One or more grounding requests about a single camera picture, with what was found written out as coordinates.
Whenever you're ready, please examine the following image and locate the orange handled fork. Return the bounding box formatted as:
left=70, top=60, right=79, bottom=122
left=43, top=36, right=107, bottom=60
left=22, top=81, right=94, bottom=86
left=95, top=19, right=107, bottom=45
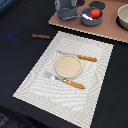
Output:
left=44, top=71, right=85, bottom=89

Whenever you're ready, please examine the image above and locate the beige woven placemat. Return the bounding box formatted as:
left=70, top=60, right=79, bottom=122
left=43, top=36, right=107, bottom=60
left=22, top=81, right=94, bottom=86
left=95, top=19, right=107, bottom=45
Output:
left=13, top=31, right=113, bottom=128

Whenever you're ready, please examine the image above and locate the grey cooking pot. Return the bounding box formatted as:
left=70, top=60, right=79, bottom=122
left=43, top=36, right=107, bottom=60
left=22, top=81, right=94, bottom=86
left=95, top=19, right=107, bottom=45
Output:
left=55, top=0, right=77, bottom=20

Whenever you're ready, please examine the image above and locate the cream bowl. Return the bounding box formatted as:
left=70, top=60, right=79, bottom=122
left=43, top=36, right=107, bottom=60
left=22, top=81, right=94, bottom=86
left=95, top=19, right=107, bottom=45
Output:
left=118, top=4, right=128, bottom=30

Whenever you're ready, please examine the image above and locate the pink stove board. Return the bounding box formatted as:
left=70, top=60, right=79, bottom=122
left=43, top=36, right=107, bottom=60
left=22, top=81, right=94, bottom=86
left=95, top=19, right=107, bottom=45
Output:
left=49, top=0, right=128, bottom=43

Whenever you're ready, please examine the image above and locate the grey frying pan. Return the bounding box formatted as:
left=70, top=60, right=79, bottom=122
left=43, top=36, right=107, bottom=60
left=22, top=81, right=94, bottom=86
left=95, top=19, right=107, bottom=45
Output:
left=73, top=7, right=103, bottom=26

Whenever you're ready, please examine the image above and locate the beige round plate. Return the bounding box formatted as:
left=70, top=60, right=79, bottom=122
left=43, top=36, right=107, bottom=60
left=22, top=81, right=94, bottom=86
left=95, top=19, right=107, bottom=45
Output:
left=55, top=55, right=83, bottom=78

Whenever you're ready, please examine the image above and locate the red toy tomato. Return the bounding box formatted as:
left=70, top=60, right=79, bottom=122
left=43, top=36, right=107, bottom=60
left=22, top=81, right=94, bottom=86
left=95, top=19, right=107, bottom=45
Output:
left=89, top=9, right=100, bottom=19

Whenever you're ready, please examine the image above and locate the brown toy sausage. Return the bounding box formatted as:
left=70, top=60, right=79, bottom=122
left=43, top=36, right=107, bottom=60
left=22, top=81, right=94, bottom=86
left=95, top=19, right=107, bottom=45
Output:
left=32, top=34, right=50, bottom=40

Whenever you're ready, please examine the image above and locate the orange handled knife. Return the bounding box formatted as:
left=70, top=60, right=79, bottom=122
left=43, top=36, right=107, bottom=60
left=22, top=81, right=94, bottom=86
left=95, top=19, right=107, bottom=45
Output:
left=56, top=50, right=97, bottom=62

